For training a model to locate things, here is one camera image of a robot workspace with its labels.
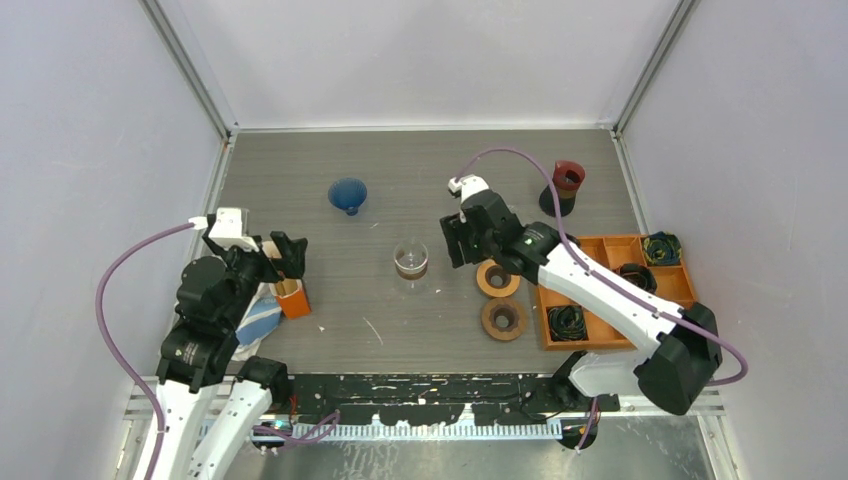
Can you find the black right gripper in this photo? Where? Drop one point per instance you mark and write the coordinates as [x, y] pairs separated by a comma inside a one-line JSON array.
[[456, 228]]

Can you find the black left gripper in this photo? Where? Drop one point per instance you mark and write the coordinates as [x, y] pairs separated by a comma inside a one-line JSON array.
[[291, 264]]

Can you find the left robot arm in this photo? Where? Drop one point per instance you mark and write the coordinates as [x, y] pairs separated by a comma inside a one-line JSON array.
[[174, 447]]

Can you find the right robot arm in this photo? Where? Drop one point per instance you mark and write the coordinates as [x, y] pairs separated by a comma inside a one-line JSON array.
[[675, 349]]

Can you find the orange coffee filter box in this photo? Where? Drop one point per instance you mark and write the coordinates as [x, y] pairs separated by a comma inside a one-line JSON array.
[[289, 291]]

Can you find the blue ribbed dripper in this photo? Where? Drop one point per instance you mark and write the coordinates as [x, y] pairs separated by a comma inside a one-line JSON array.
[[348, 195]]

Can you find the clear glass carafe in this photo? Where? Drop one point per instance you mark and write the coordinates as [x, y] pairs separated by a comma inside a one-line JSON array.
[[411, 259]]

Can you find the white blue plastic bag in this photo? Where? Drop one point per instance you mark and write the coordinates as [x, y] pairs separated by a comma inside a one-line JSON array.
[[255, 321]]

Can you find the red black carafe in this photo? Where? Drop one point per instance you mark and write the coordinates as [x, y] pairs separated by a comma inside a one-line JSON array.
[[567, 178]]

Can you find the dark rolled coil front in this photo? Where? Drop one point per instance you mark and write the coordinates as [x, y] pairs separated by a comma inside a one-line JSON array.
[[567, 323]]

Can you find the dark rolled coil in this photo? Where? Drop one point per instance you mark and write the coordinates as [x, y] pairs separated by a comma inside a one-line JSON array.
[[638, 275], [567, 323]]

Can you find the orange compartment tray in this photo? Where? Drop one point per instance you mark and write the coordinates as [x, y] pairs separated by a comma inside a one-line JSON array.
[[618, 315]]

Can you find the dark rolled coil middle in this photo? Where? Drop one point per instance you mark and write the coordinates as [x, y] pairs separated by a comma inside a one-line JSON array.
[[638, 275]]

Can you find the blue yellow rolled coil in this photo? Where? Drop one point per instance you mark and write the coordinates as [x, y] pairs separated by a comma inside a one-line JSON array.
[[662, 249]]

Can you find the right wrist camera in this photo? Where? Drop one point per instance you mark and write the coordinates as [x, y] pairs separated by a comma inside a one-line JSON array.
[[463, 188]]

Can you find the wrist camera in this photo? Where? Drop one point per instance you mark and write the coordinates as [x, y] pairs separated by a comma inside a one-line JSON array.
[[463, 188], [224, 229]]

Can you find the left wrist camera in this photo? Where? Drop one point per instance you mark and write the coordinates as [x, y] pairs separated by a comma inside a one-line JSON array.
[[224, 229]]

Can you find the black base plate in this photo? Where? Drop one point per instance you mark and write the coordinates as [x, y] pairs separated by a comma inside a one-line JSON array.
[[416, 400]]

